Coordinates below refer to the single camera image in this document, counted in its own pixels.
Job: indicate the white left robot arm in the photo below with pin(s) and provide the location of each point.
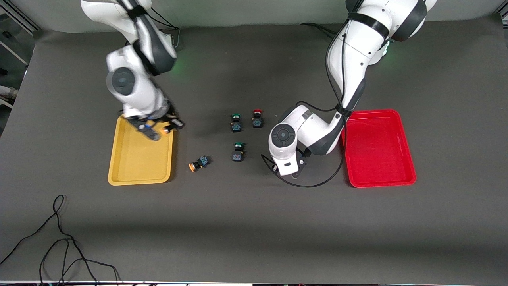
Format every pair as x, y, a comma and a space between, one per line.
357, 59

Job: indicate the green push button switch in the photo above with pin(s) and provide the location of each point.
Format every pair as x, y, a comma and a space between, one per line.
237, 154
236, 124

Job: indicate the aluminium frame profile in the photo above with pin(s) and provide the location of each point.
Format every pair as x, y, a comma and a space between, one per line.
18, 18

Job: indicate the red push button switch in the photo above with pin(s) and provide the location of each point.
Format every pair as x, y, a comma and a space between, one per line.
257, 120

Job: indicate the dark grey table mat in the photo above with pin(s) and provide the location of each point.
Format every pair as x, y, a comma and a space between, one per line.
254, 222

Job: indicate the yellow plastic tray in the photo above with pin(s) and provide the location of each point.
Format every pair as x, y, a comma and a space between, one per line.
141, 159

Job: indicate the yellow push button switch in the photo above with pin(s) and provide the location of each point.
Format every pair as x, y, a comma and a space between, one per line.
199, 163
165, 130

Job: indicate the red plastic tray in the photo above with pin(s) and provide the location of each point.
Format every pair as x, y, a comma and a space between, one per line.
379, 151

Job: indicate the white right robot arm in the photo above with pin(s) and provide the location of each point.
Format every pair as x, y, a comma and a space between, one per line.
135, 91

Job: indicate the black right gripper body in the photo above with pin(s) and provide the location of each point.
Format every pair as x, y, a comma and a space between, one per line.
171, 118

